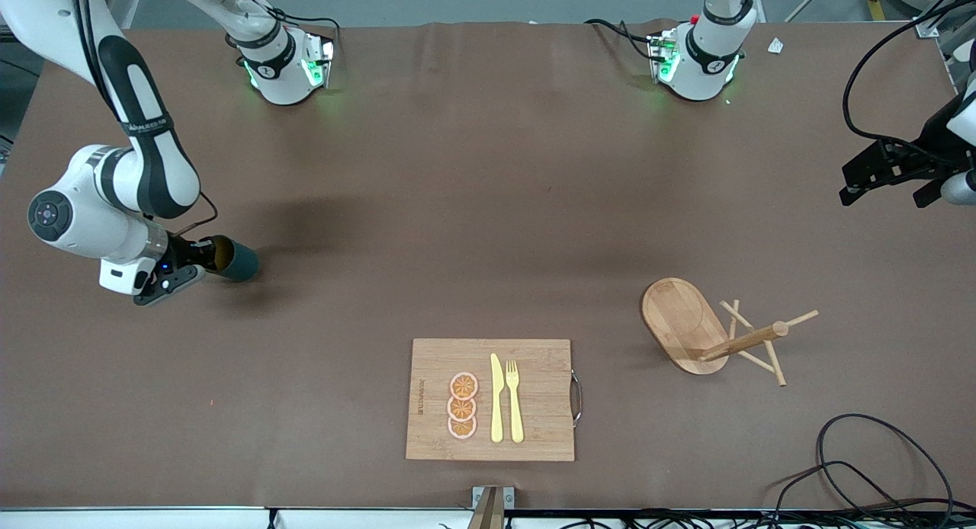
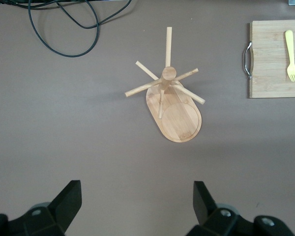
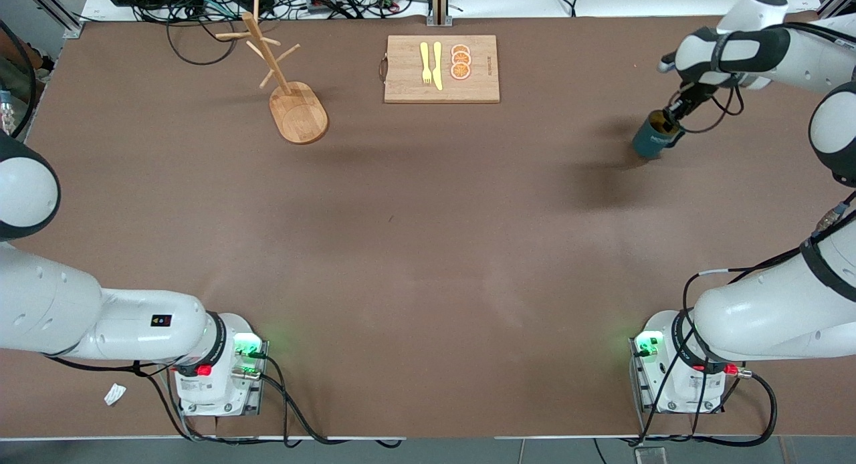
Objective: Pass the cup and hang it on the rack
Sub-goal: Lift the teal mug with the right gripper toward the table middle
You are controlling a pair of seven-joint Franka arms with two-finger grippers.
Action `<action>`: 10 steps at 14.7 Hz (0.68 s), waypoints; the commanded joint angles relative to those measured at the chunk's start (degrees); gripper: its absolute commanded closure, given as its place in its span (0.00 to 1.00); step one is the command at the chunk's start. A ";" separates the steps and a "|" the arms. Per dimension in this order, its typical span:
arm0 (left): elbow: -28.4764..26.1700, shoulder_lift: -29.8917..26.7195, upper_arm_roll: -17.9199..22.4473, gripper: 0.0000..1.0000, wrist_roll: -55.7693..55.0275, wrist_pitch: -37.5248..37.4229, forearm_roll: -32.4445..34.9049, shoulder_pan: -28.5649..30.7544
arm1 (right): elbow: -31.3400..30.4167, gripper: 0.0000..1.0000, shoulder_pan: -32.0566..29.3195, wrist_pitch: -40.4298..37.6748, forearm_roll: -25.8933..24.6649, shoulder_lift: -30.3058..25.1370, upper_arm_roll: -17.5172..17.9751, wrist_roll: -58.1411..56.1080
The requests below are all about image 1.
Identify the yellow plastic fork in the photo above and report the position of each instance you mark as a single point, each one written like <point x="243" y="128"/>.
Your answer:
<point x="515" y="415"/>

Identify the white paper scrap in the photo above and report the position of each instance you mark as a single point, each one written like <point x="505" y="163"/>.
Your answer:
<point x="775" y="46"/>

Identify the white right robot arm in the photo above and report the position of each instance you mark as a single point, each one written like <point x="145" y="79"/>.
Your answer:
<point x="76" y="224"/>

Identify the yellow plastic knife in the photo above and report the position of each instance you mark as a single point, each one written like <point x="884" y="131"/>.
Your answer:
<point x="496" y="407"/>

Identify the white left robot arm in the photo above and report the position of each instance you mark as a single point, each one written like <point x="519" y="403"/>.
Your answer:
<point x="701" y="64"/>

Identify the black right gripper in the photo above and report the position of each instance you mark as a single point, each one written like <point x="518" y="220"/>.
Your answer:
<point x="183" y="250"/>

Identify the white table edge rail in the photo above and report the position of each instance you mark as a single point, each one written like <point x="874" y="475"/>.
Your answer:
<point x="152" y="520"/>

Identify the metal bracket with wooden post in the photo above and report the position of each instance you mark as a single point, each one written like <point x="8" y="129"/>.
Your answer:
<point x="492" y="506"/>

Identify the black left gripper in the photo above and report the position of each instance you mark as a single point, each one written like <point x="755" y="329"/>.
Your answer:
<point x="925" y="155"/>

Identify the aluminium frame profile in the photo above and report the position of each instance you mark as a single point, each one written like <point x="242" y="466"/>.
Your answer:
<point x="934" y="22"/>

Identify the toy orange slice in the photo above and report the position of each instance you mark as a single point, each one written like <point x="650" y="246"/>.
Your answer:
<point x="463" y="385"/>

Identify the teal ribbed ceramic mug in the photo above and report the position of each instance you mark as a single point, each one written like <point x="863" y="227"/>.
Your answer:
<point x="242" y="262"/>

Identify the wooden mug rack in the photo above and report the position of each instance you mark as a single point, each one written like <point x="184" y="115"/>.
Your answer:
<point x="679" y="323"/>

